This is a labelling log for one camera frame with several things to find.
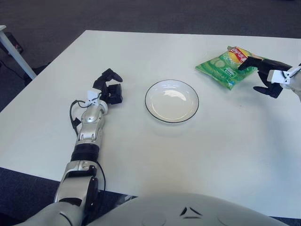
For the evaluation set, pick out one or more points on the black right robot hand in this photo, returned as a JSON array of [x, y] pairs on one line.
[[270, 64]]

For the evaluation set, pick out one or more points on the black box under side table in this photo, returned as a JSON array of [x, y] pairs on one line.
[[15, 43]]

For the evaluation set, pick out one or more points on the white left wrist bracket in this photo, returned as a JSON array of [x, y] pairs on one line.
[[91, 95]]

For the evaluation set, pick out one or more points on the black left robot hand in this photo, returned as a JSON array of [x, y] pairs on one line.
[[114, 94]]

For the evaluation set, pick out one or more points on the green potato chips bag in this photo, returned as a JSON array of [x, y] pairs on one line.
[[218, 68]]

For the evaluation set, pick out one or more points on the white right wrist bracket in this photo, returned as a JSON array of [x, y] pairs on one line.
[[278, 76]]

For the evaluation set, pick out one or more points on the grey robot torso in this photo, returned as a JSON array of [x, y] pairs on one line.
[[183, 212]]

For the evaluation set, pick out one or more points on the white plate with black rim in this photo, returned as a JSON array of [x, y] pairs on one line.
[[171, 102]]

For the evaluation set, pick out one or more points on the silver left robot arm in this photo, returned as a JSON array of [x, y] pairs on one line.
[[90, 122]]

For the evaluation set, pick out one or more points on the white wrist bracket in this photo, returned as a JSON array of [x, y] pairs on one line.
[[91, 95], [278, 76]]

